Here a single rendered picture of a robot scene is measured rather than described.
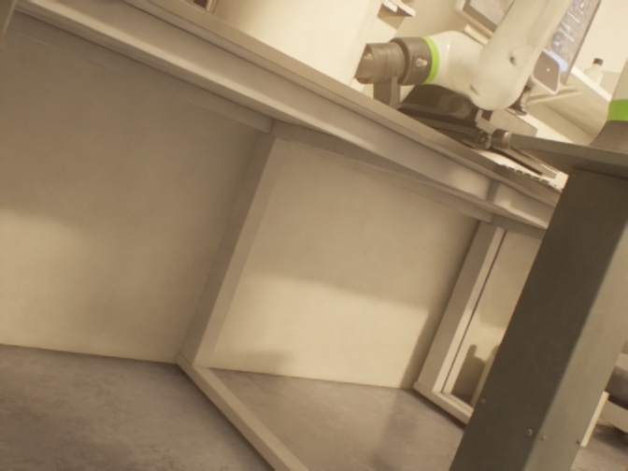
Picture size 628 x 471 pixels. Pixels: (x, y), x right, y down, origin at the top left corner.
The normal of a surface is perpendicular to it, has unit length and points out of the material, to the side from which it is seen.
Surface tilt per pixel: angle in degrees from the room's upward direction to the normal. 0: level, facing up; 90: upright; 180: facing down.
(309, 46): 90
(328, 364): 90
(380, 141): 90
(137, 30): 90
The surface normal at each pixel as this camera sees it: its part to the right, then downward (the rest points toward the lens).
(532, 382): -0.80, -0.25
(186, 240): 0.56, 0.28
